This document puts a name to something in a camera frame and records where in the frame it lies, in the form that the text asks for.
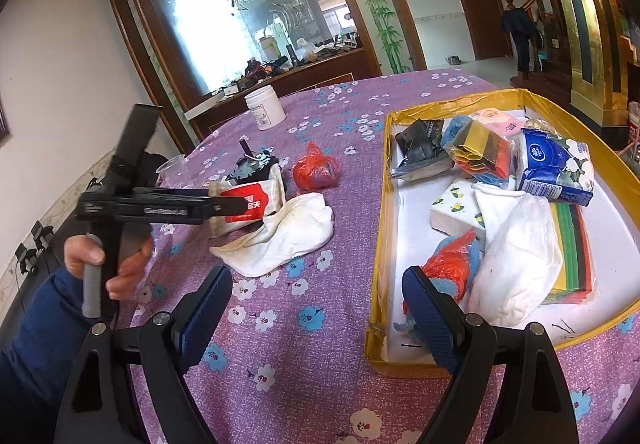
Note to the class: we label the wooden sideboard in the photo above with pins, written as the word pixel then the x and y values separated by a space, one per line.
pixel 300 78

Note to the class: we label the black snack packet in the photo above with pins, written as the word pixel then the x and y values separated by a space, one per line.
pixel 417 148

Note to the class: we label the bagged colourful sponges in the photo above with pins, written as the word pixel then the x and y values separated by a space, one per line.
pixel 572 249

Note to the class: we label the etched glass partition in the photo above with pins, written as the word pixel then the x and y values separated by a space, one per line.
pixel 210 23

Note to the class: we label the white yellow-flower tissue pack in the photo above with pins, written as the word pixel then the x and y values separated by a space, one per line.
pixel 452 209

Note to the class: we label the black wall plug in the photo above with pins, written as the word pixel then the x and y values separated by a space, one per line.
pixel 25 258
pixel 41 234

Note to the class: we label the white sock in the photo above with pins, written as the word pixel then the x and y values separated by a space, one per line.
pixel 285 234
pixel 515 254

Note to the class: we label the dark hanging jacket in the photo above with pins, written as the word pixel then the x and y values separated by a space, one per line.
pixel 517 28

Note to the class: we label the clear plastic cup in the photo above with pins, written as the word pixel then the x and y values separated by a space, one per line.
pixel 172 168

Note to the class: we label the gold striped column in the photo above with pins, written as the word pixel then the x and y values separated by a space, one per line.
pixel 580 23

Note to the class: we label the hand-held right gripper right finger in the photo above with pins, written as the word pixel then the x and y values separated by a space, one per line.
pixel 430 311

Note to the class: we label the person's left hand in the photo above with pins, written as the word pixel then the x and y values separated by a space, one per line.
pixel 130 269

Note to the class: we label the black flashlight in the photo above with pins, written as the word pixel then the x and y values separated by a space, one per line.
pixel 291 54

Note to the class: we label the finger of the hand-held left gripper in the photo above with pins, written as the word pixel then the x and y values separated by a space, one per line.
pixel 185 193
pixel 210 210

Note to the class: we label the metal kettle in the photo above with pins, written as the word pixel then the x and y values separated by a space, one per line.
pixel 453 60

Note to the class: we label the large framed picture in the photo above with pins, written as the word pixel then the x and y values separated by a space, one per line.
pixel 3 121

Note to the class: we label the white plastic jar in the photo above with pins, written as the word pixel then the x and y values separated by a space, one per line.
pixel 265 108

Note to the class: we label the yellow cardboard box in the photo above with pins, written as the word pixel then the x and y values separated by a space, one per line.
pixel 412 234

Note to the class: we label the blue floral tissue pack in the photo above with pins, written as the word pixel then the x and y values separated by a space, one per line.
pixel 550 163

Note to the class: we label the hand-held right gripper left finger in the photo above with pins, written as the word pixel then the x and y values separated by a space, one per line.
pixel 207 314

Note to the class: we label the bagged colourful cloths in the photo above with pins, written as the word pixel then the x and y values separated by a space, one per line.
pixel 480 148

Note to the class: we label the white plastic bag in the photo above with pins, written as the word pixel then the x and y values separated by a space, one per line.
pixel 306 48

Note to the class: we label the red white wet wipes pack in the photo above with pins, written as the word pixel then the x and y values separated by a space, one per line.
pixel 250 206

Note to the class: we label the purple floral tablecloth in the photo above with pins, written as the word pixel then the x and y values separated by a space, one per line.
pixel 320 324

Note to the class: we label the pink tissue pack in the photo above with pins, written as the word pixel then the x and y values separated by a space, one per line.
pixel 500 121

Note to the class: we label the wooden stair railing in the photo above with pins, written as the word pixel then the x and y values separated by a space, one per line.
pixel 542 13

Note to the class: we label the brown wooden door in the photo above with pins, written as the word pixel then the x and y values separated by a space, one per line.
pixel 472 8

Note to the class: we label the black backpack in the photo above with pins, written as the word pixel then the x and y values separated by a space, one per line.
pixel 150 164

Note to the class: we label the person's left forearm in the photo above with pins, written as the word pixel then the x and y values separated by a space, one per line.
pixel 45 349

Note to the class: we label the pile of tools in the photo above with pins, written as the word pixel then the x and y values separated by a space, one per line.
pixel 255 72

